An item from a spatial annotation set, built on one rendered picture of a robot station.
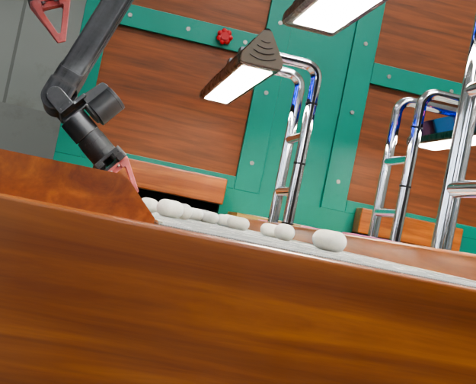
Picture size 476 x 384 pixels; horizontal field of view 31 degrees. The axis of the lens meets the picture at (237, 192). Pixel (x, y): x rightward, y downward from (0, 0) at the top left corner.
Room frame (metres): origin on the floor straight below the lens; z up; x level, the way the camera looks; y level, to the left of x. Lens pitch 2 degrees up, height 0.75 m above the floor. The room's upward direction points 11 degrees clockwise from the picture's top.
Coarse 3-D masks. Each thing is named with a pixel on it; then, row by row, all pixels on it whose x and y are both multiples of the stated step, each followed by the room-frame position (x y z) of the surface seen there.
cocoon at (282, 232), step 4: (280, 224) 1.08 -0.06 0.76; (284, 224) 1.07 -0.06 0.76; (276, 228) 1.08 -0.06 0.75; (280, 228) 1.07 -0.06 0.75; (284, 228) 1.06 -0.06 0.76; (288, 228) 1.06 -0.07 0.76; (292, 228) 1.06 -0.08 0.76; (276, 232) 1.07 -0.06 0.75; (280, 232) 1.06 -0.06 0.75; (284, 232) 1.06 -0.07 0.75; (288, 232) 1.06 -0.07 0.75; (292, 232) 1.06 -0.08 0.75; (276, 236) 1.08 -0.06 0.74; (280, 236) 1.06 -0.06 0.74; (284, 236) 1.06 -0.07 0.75; (288, 236) 1.06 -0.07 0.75; (292, 236) 1.06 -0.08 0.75; (284, 240) 1.07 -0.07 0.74; (288, 240) 1.07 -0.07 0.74
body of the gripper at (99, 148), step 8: (96, 128) 1.77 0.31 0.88; (88, 136) 1.76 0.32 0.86; (96, 136) 1.76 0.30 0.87; (104, 136) 1.78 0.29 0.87; (80, 144) 1.77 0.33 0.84; (88, 144) 1.76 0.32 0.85; (96, 144) 1.76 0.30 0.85; (104, 144) 1.77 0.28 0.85; (112, 144) 1.79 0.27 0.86; (88, 152) 1.77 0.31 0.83; (96, 152) 1.76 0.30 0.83; (104, 152) 1.77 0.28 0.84; (112, 152) 1.75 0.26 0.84; (96, 160) 1.77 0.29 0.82; (104, 160) 1.78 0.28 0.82; (112, 160) 1.79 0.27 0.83
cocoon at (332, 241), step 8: (320, 232) 0.90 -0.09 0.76; (328, 232) 0.89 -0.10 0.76; (336, 232) 0.89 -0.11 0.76; (320, 240) 0.89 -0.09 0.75; (328, 240) 0.89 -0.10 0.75; (336, 240) 0.88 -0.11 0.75; (344, 240) 0.88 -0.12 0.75; (320, 248) 0.90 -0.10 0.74; (328, 248) 0.89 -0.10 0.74; (336, 248) 0.88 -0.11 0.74
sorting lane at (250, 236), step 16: (160, 224) 0.54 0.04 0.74; (176, 224) 0.62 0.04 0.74; (192, 224) 0.81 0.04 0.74; (208, 224) 1.21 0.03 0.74; (240, 240) 0.55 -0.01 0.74; (256, 240) 0.63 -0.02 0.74; (272, 240) 0.82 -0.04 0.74; (320, 256) 0.55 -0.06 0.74; (336, 256) 0.65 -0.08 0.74; (352, 256) 0.87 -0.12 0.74; (400, 272) 0.56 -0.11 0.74; (416, 272) 0.66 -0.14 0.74; (432, 272) 0.86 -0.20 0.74
